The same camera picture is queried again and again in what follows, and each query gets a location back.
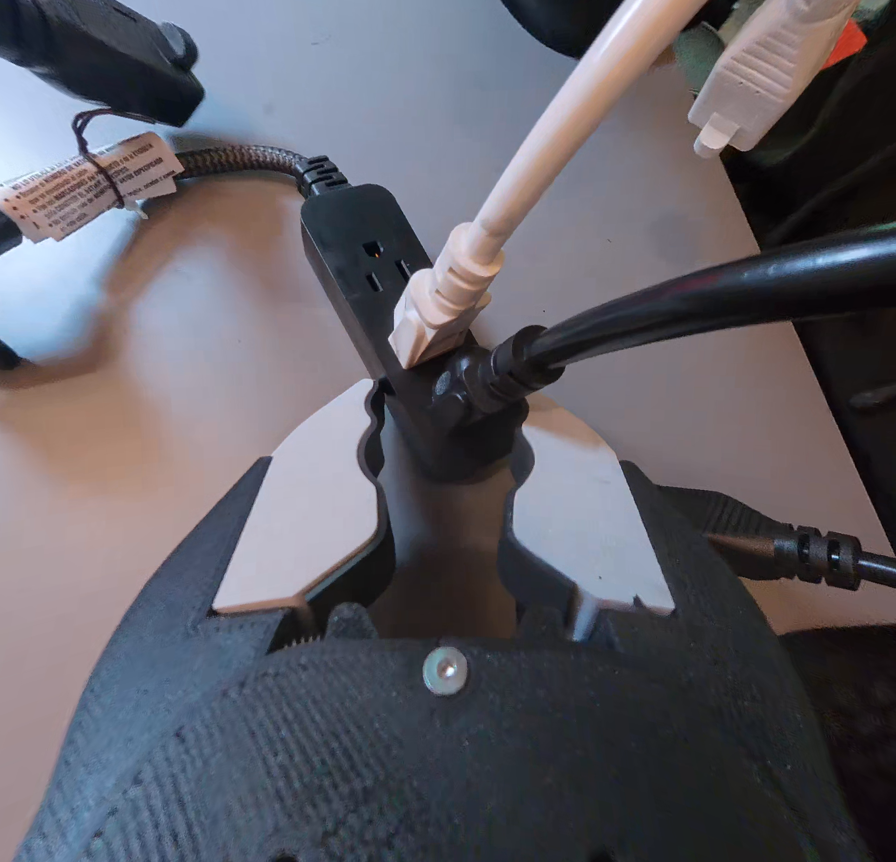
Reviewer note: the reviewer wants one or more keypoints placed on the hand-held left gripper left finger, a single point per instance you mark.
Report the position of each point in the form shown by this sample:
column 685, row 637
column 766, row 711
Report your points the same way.
column 308, row 519

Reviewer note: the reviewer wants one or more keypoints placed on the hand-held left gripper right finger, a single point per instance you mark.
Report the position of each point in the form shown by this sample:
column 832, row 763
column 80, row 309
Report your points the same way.
column 588, row 526

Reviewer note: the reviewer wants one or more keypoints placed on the black power strip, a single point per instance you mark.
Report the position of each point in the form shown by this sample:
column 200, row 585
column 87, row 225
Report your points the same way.
column 350, row 246

